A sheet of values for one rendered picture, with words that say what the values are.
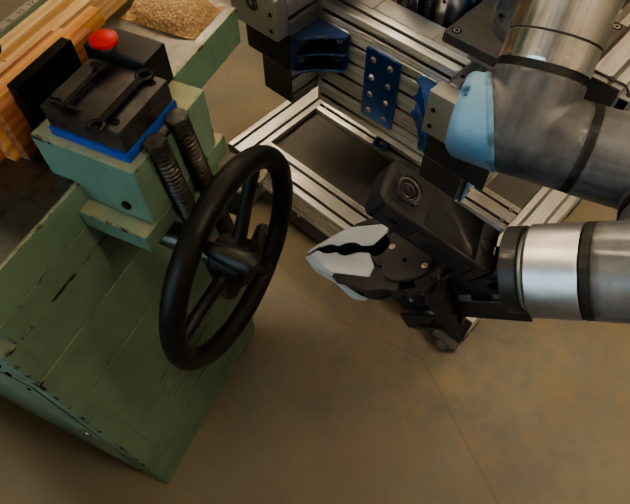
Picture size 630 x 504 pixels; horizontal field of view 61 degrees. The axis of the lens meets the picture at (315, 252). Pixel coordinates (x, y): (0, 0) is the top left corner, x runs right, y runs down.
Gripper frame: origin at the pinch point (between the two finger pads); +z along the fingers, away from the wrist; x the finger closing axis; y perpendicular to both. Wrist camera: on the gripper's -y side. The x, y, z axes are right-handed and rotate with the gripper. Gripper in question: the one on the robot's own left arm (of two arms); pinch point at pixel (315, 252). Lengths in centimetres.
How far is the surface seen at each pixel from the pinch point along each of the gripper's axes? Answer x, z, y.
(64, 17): 20.9, 37.5, -23.5
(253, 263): -3.6, 4.3, -2.7
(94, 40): 9.5, 19.4, -23.0
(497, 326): 50, 16, 97
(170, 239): 0.9, 21.9, -1.2
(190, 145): 7.1, 14.8, -9.9
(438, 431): 16, 23, 93
